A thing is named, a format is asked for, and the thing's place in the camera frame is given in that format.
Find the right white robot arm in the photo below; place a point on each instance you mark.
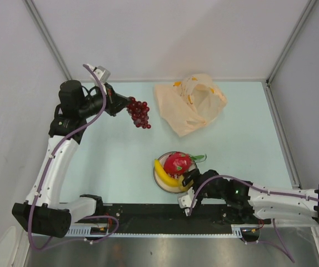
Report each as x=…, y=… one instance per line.
x=247, y=202

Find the right aluminium corner post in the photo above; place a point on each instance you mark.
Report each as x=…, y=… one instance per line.
x=307, y=11

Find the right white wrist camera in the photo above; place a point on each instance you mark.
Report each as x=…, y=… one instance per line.
x=185, y=200

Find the white slotted cable duct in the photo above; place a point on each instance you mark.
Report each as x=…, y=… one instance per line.
x=98, y=231

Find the left aluminium corner post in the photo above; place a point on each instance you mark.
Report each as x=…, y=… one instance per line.
x=47, y=37

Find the aluminium corner post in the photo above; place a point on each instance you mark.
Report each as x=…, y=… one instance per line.
x=47, y=37
x=307, y=11

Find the white printed round plate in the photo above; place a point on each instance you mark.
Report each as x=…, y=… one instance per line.
x=161, y=184

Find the yellow fake lemon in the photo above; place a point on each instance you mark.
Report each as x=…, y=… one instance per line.
x=184, y=188

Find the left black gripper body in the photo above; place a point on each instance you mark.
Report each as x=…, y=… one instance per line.
x=106, y=84

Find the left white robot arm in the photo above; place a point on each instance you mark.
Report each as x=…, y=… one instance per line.
x=41, y=212

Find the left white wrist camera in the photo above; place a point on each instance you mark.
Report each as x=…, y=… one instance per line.
x=102, y=74

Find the translucent orange plastic bag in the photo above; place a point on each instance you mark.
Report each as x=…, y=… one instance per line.
x=190, y=104

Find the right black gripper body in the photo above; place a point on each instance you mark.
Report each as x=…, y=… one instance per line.
x=204, y=193

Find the dark red fake grapes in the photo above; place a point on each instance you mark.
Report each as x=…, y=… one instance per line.
x=138, y=111

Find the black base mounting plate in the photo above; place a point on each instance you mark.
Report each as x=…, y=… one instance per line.
x=170, y=219

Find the red fake dragon fruit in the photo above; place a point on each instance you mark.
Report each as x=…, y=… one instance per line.
x=178, y=163

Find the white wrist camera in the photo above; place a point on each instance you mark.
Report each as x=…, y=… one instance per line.
x=102, y=74
x=185, y=200

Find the yellow fake banana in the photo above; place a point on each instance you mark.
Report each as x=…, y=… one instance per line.
x=169, y=181

